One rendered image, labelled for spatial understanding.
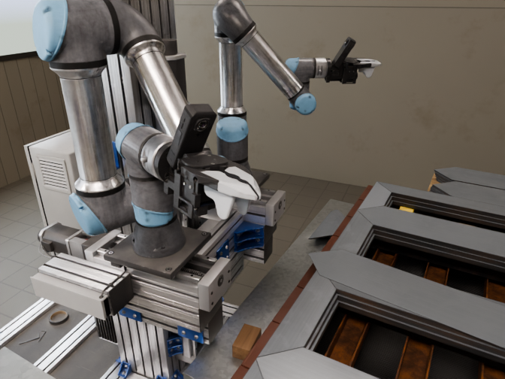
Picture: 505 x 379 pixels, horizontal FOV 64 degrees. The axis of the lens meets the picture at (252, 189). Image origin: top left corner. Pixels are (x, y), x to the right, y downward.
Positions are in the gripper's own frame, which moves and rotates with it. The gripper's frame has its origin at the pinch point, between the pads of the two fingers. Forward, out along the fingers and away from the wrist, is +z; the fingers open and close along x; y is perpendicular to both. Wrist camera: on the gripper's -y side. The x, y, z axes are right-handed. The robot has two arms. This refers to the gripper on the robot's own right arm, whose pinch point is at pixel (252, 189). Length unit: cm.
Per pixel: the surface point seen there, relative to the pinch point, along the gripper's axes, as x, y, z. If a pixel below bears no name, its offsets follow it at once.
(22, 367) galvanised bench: 23, 44, -33
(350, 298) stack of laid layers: -63, 53, -17
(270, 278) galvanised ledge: -68, 69, -56
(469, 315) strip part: -80, 48, 11
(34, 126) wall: -77, 90, -414
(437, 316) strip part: -73, 49, 5
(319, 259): -69, 50, -35
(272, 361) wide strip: -27, 56, -14
